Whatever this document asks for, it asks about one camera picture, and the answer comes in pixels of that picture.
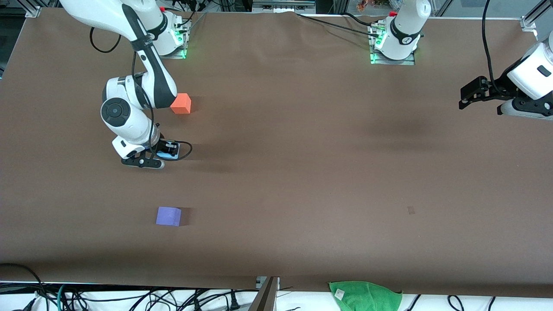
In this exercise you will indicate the green cloth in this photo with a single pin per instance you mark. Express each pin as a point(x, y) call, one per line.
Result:
point(367, 298)

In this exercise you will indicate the colourful toy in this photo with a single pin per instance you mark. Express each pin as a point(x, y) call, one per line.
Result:
point(365, 5)

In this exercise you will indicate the blue block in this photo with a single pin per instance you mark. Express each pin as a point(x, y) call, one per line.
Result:
point(164, 153)

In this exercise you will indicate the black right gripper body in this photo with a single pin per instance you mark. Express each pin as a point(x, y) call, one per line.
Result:
point(160, 144)

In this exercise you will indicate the orange block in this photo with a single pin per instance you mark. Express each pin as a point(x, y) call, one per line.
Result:
point(183, 104)

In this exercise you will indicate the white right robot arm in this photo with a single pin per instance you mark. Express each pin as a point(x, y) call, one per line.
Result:
point(129, 121)

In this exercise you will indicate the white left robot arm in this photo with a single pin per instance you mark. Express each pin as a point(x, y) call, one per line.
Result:
point(533, 73)

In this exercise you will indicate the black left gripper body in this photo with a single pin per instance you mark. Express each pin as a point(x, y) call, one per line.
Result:
point(495, 87)

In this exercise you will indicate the purple block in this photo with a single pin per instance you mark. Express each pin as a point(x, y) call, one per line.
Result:
point(167, 216)

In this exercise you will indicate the aluminium frame corner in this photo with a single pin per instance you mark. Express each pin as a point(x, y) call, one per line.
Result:
point(33, 11)
point(529, 22)

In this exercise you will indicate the grey box device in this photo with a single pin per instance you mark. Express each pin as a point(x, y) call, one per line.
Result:
point(283, 6)

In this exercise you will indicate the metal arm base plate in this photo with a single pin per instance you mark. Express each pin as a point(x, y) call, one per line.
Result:
point(391, 62)
point(179, 55)

